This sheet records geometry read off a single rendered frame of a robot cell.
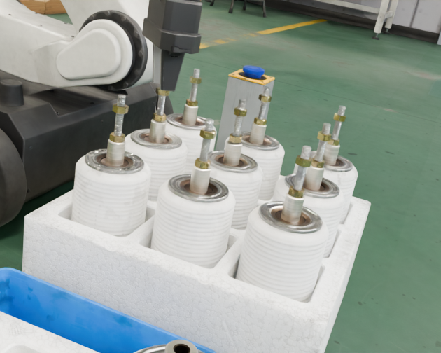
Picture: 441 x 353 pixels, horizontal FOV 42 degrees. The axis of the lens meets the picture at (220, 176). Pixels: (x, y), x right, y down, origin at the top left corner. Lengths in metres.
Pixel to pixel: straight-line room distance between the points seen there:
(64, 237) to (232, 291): 0.22
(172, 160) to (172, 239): 0.16
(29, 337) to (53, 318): 0.19
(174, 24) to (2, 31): 0.55
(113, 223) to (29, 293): 0.13
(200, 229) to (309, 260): 0.13
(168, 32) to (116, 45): 0.28
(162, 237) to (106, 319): 0.11
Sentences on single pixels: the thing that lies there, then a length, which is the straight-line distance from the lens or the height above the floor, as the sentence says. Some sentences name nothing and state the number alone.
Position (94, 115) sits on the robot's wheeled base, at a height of 0.18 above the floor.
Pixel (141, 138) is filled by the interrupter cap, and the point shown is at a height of 0.25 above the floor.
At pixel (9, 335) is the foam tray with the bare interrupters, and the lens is 0.57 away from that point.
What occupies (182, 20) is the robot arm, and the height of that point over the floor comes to 0.43.
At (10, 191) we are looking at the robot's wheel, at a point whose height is 0.11.
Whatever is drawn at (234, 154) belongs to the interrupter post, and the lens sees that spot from 0.80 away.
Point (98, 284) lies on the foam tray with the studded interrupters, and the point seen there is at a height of 0.12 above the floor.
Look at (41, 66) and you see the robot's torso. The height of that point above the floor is 0.25.
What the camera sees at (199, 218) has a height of 0.24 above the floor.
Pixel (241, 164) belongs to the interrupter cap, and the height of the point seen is 0.25.
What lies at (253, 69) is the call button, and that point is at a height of 0.33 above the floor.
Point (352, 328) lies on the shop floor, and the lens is 0.98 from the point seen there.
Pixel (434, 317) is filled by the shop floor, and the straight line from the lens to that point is 1.09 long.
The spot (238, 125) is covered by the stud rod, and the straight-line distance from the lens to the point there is 0.79.
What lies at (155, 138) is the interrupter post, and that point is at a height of 0.26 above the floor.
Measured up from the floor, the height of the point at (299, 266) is 0.21.
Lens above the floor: 0.53
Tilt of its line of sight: 22 degrees down
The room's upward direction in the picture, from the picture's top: 10 degrees clockwise
